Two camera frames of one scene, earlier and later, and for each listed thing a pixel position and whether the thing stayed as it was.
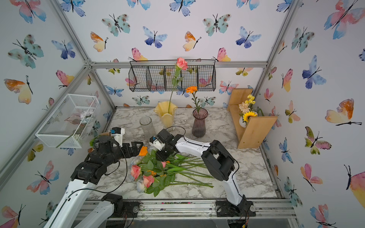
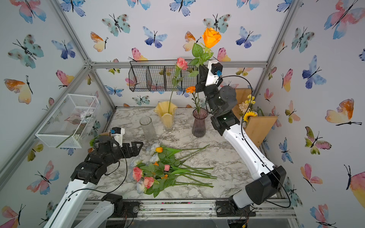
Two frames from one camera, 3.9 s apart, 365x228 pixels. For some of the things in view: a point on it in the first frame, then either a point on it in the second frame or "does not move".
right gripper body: [162, 154] → [215, 97]
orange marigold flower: [193, 90] does not move
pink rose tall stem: [181, 64] does not move
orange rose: [143, 151] → [211, 37]
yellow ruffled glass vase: [166, 109] does not move
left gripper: [136, 152] does not move
